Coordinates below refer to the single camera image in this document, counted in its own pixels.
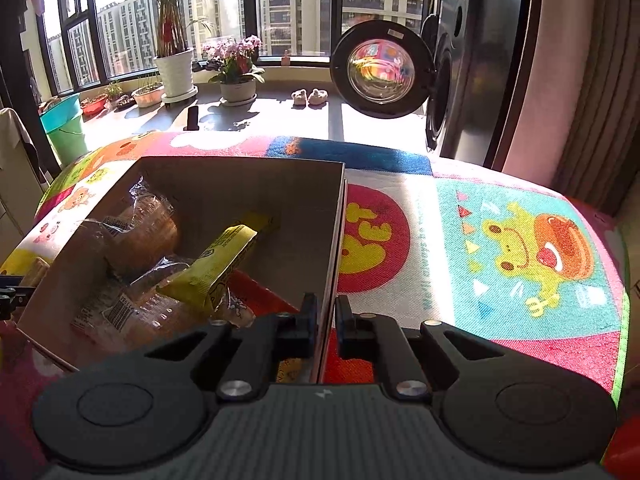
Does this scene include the tall plant in white pot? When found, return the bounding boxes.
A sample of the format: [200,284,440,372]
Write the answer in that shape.
[154,0,198,105]

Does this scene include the green teal bucket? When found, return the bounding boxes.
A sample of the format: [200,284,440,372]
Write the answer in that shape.
[40,94,88,167]

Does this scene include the cardboard box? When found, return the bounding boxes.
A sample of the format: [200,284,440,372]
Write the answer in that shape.
[17,156,346,370]

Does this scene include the striped curtain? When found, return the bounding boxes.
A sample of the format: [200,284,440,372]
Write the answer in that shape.
[502,0,639,216]

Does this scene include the red cartoon snack bag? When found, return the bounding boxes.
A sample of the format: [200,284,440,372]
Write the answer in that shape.
[216,270,297,327]

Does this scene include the bread bun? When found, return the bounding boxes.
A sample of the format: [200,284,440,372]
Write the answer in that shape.
[70,257,208,353]
[84,177,179,280]

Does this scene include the red small planter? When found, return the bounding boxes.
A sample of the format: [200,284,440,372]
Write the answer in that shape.
[80,93,108,117]

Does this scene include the pink flower pot plant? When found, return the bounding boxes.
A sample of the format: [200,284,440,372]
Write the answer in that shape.
[202,35,265,107]

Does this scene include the yellow snack bar packet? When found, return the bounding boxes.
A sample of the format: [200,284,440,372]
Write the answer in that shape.
[156,212,273,313]

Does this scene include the dark washing machine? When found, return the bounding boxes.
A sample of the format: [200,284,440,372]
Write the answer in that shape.
[426,0,523,167]

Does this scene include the pair of small slippers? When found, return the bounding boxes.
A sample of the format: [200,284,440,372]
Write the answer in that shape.
[291,89,329,108]

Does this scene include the small white planter bowl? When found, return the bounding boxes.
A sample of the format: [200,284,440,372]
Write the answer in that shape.
[131,82,165,108]

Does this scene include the colourful cartoon blanket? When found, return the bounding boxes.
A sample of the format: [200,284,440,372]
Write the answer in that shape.
[1,132,628,479]

